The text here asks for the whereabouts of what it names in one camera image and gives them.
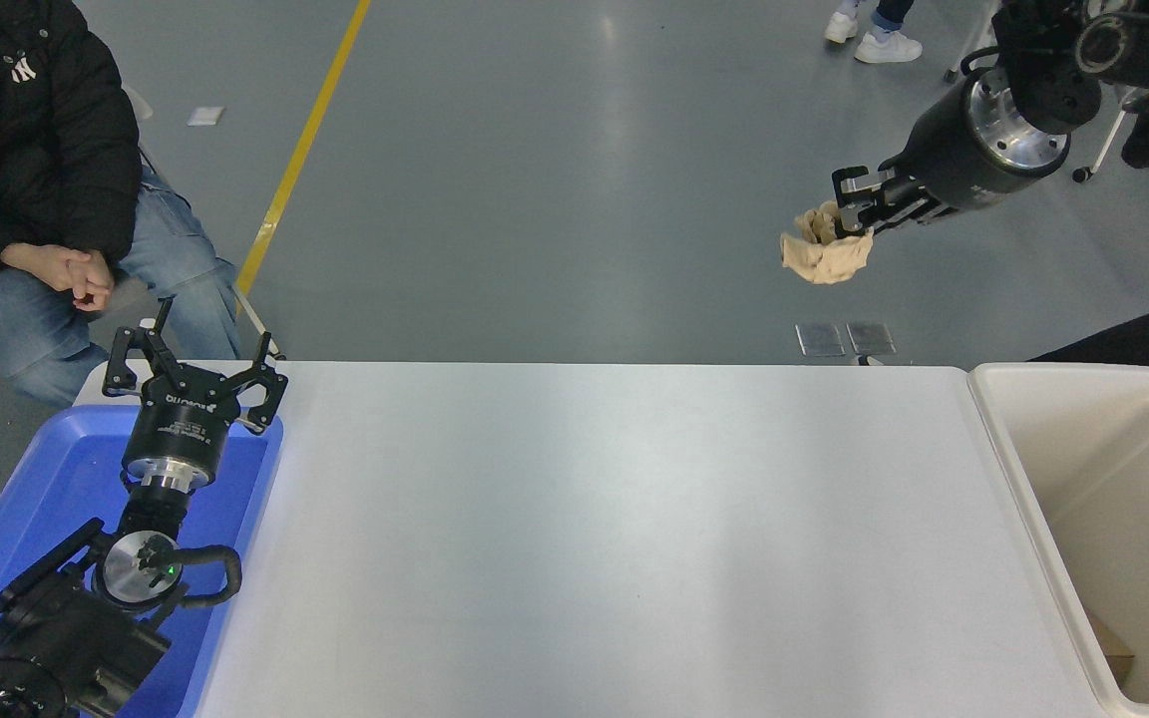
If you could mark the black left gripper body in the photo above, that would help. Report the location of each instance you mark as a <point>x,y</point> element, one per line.
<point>181,424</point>

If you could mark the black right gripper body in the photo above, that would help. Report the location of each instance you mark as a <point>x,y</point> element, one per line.
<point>954,160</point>

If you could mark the tan paper ball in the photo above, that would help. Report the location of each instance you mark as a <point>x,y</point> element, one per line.
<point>824,259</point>

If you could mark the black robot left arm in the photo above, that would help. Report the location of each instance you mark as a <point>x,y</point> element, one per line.
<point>66,638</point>

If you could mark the person's left hand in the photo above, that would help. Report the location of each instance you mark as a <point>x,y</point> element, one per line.
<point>94,287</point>

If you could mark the person's right hand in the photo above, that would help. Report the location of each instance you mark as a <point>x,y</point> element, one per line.
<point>36,265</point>

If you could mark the silver floor plate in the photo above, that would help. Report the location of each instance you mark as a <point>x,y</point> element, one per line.
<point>821,339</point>
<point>871,338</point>

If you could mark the person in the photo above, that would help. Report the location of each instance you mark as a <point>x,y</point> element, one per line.
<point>889,47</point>
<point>36,130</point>

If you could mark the blue plastic tray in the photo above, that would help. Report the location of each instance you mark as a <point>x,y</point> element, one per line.
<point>56,469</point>

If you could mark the white paper scrap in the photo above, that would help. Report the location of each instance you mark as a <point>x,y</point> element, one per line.
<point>204,116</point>

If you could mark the large pale bin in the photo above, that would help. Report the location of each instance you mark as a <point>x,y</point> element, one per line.
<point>1113,479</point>

